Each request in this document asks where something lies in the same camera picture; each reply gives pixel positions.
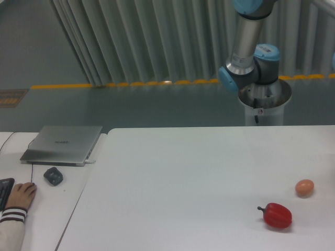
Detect cream striped sleeve forearm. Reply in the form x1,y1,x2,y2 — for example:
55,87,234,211
1,207,27,250

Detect pale pleated curtain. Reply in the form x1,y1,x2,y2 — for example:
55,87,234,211
53,1,334,86

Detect red toy pepper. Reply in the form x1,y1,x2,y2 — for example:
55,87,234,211
257,202,292,229

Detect person's right hand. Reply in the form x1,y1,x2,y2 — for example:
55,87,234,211
4,182,37,211

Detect silver closed laptop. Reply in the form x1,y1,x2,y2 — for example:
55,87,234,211
20,125,103,166

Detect black keyboard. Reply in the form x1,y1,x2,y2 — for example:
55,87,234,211
0,178,15,211

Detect brown egg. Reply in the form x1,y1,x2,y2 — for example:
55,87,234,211
295,179,315,197

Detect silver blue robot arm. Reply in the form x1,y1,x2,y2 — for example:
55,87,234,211
218,1,334,92

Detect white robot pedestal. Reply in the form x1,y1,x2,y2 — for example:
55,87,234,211
238,79,292,126

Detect white laptop dongle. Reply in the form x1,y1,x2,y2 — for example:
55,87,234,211
85,159,96,165

